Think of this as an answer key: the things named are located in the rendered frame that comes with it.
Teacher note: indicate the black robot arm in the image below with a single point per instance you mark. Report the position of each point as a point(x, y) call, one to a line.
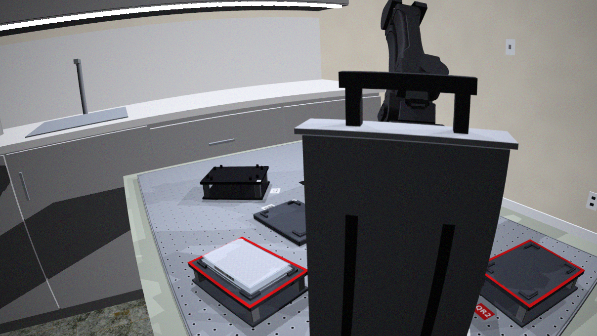
point(402, 30)

